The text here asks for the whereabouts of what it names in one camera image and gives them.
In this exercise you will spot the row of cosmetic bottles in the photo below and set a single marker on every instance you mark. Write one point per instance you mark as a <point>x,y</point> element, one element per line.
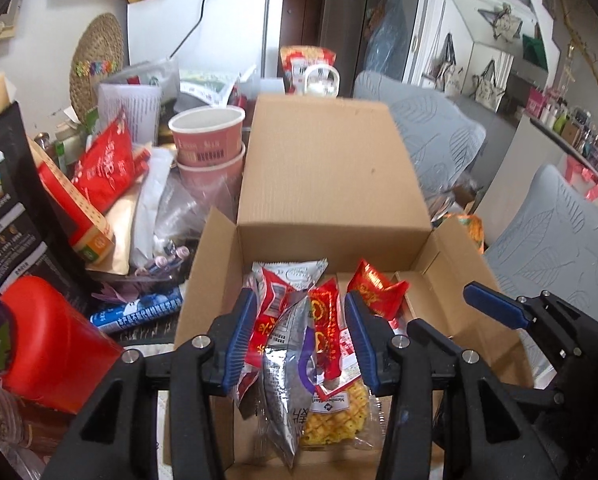
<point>579,132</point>

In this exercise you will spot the blue plastic garment cover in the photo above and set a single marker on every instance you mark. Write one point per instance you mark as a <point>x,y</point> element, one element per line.
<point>389,35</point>

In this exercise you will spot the white printed paper pouch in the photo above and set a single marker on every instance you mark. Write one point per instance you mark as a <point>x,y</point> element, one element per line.
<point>129,110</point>

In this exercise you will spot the blue white tube packet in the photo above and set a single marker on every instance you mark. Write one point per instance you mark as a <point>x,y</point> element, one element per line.
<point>139,310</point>

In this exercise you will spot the red yellow-print snack packet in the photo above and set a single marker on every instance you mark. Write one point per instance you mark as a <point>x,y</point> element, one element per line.
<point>329,330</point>

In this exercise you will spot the brown door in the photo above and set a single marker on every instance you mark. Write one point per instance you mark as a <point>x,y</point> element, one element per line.
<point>301,15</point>

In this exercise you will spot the round woven mat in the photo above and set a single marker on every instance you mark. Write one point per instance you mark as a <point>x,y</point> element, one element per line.
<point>96,65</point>

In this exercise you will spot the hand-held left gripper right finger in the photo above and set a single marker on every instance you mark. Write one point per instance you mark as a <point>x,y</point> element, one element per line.
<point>361,342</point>

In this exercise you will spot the red plastic canister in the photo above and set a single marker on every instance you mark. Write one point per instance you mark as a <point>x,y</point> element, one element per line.
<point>54,345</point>

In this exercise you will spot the orange green snack bag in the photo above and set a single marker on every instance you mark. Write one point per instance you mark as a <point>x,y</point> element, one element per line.
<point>466,232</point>

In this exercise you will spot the bamboo pole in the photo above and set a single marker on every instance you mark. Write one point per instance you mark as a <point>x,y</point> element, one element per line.
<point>584,45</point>

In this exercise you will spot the pink paper cup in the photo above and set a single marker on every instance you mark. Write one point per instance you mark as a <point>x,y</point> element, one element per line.
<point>206,132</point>
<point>211,180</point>

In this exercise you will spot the yellow waffle clear packet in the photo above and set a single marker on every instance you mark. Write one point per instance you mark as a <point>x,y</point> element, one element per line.
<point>339,415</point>

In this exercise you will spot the red carton orange end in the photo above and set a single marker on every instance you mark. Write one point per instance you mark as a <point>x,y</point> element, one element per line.
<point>79,215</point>

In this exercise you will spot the silver purple snack bag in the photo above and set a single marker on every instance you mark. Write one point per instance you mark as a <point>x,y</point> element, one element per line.
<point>286,385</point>

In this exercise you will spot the brown cardboard box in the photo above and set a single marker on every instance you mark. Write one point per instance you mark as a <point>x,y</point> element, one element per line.
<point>324,170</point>

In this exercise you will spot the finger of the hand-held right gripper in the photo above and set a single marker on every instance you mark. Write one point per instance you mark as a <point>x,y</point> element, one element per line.
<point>524,392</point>
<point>491,302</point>

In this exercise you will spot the grey covered chair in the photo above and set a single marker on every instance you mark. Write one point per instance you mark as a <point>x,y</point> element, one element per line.
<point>554,245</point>
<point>429,125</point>

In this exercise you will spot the black stand-up pouch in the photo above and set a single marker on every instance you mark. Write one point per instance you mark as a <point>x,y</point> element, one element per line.
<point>14,210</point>

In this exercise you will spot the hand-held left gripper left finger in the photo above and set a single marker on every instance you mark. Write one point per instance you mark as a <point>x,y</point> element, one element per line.
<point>241,342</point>

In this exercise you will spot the orange red snack bag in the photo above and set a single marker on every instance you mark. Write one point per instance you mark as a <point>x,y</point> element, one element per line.
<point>294,62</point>

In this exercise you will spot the white patterned snack packet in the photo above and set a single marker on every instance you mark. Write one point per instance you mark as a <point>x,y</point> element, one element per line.
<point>299,272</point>

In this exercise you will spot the small pink red packet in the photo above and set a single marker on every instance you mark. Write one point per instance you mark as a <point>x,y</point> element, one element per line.
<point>256,360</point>

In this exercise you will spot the green white pouch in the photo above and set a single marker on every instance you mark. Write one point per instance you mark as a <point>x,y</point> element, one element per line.
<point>209,87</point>

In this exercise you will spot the canvas tote bag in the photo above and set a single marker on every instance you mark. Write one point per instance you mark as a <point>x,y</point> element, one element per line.
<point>449,67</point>

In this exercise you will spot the white teapot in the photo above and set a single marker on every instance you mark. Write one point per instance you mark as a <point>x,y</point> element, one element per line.
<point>323,80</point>

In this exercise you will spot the shiny red snack packet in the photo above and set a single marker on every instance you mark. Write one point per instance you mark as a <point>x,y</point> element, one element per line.
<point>379,287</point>

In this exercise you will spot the pink ribbon bow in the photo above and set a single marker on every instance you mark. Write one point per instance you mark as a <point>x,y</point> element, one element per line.
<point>586,177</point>

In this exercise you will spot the white fridge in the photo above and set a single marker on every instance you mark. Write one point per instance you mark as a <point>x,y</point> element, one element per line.
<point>229,30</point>

